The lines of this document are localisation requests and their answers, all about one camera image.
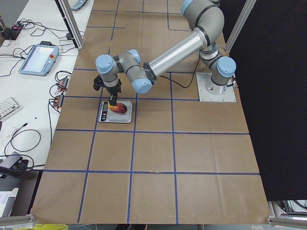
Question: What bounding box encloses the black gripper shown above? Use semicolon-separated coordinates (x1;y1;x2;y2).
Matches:
105;80;122;106

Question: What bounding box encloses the red yellow mango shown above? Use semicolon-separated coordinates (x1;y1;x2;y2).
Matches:
108;103;128;114

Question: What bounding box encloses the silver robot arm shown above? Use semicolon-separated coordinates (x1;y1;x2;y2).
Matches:
93;0;236;105

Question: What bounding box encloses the silver digital kitchen scale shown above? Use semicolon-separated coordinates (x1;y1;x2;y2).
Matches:
97;101;133;123

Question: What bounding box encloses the orange usb hub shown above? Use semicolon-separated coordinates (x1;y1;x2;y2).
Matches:
49;94;64;112
56;77;69;92

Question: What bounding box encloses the blue teach pendant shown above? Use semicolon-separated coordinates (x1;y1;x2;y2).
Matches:
19;45;59;76

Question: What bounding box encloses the brown paper table cover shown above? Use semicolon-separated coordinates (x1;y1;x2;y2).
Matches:
32;0;270;224

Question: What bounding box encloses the white keyboard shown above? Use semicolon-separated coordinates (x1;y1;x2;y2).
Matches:
0;97;24;122

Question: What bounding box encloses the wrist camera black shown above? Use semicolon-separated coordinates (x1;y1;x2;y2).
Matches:
93;75;104;91

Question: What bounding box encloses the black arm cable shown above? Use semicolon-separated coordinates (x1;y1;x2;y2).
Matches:
159;51;201;89

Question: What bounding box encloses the aluminium frame post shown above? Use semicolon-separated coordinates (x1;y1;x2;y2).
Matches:
55;0;84;49

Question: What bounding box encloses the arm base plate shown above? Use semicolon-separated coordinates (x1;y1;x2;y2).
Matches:
196;72;236;103

